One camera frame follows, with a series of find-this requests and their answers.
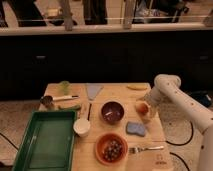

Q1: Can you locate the blue sponge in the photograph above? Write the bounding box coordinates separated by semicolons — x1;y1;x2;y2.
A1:
126;122;146;137

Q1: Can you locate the black power cable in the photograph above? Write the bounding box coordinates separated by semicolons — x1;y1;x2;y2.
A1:
165;119;195;171

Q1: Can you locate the grey triangular cloth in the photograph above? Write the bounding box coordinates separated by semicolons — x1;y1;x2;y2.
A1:
86;83;103;100

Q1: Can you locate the metal can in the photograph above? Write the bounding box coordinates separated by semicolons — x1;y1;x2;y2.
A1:
40;95;54;110

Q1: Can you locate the orange bowl with grapes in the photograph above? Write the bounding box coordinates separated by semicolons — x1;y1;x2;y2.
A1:
94;133;128;166

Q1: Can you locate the orange-red apple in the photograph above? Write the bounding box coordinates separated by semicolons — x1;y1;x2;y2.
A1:
135;102;149;116

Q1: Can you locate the silver fork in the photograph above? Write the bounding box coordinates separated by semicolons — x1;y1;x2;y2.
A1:
128;146;164;154

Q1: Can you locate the wooden handled knife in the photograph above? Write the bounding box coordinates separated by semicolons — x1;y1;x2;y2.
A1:
79;103;92;120

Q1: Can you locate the green plastic tray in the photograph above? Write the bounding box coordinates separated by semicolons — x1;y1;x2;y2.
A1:
12;110;77;171

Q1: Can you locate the green translucent cup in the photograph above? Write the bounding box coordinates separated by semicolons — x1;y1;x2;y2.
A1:
59;81;70;95

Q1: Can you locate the yellow banana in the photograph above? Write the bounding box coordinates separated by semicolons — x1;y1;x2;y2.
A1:
127;85;147;91

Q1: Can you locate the purple bowl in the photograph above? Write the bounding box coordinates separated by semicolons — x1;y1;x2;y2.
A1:
101;101;124;125

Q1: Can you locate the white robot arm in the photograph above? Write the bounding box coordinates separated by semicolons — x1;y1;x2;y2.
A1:
143;74;213;171

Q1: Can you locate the white paper cup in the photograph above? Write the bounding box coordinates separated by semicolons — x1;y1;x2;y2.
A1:
73;118;91;137

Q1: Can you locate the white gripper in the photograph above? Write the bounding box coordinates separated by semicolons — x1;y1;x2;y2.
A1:
142;87;166;123

